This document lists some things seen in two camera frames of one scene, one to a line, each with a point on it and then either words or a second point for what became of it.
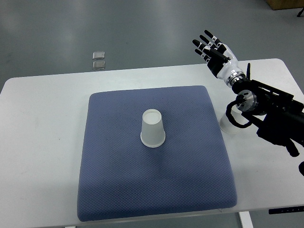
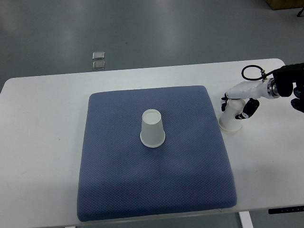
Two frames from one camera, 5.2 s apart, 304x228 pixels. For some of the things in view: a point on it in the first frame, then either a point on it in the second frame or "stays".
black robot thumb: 220,55 to 249,109
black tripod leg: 300,13 stays
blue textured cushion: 151,151 stays
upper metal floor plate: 98,55 stays
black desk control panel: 285,210 stays
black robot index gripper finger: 213,38 to 223,101
